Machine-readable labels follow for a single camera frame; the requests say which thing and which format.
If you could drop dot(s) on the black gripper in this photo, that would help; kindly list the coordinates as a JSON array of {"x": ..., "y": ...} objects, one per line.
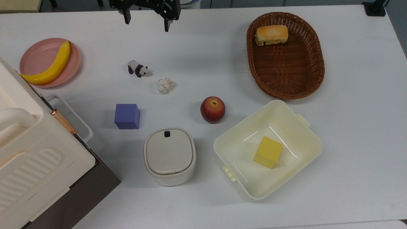
[{"x": 149, "y": 5}]

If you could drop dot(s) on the white trash can with lid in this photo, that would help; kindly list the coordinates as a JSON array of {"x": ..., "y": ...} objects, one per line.
[{"x": 169, "y": 156}]

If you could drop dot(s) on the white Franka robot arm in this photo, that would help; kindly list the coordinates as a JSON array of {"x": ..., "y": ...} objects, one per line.
[{"x": 190, "y": 3}]

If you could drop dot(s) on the panda figurine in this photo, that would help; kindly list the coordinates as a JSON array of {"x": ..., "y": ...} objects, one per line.
[{"x": 138, "y": 68}]

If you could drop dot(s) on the white crumpled paper ball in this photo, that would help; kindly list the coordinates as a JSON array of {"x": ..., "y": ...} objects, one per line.
[{"x": 165, "y": 86}]

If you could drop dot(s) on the purple foam cube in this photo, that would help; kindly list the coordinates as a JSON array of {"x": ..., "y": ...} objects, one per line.
[{"x": 127, "y": 116}]

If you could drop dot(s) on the yellow banana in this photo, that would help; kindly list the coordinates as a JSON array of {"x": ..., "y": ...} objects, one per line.
[{"x": 52, "y": 69}]

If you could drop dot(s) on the red apple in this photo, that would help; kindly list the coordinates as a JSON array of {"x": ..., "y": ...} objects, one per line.
[{"x": 212, "y": 109}]

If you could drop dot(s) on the pink plate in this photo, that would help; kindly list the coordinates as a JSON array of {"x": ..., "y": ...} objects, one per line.
[{"x": 38, "y": 57}]

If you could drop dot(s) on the bread loaf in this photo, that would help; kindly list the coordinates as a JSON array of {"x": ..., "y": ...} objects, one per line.
[{"x": 271, "y": 35}]

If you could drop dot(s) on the brown wicker basket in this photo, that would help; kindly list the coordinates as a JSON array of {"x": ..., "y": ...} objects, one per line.
[{"x": 286, "y": 70}]

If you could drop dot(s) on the yellow foam cube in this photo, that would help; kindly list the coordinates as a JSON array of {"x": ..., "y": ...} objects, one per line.
[{"x": 268, "y": 152}]

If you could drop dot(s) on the cream plastic box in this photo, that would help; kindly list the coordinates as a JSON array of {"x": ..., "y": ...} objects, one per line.
[{"x": 251, "y": 178}]

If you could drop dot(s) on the black table clamp mount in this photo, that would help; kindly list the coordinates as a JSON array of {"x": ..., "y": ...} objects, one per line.
[{"x": 374, "y": 8}]

